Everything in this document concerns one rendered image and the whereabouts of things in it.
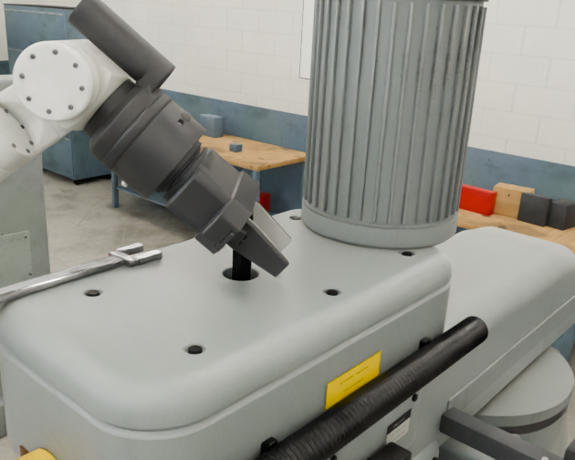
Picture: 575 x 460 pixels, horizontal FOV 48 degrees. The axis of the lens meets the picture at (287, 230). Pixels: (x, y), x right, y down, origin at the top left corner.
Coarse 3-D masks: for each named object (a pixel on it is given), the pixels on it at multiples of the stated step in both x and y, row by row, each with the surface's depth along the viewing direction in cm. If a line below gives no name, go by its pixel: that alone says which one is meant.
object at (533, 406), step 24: (552, 360) 120; (528, 384) 111; (552, 384) 112; (504, 408) 104; (528, 408) 104; (552, 408) 105; (528, 432) 104; (552, 432) 108; (456, 456) 99; (480, 456) 98
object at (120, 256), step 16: (112, 256) 68; (128, 256) 68; (144, 256) 68; (160, 256) 69; (64, 272) 63; (80, 272) 63; (96, 272) 65; (0, 288) 59; (16, 288) 59; (32, 288) 60
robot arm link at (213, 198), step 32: (160, 128) 57; (192, 128) 59; (128, 160) 57; (160, 160) 57; (192, 160) 60; (224, 160) 65; (160, 192) 61; (192, 192) 58; (224, 192) 59; (256, 192) 64; (192, 224) 60; (224, 224) 57
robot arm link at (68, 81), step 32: (96, 0) 57; (96, 32) 57; (128, 32) 57; (32, 64) 53; (64, 64) 53; (96, 64) 56; (128, 64) 58; (160, 64) 58; (32, 96) 54; (64, 96) 54; (96, 96) 56; (128, 96) 57; (160, 96) 59; (64, 128) 57; (96, 128) 58; (128, 128) 56
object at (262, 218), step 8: (256, 208) 66; (264, 208) 66; (256, 216) 66; (264, 216) 66; (256, 224) 66; (264, 224) 66; (272, 224) 66; (264, 232) 67; (272, 232) 67; (280, 232) 67; (272, 240) 67; (280, 240) 67; (288, 240) 67; (280, 248) 67
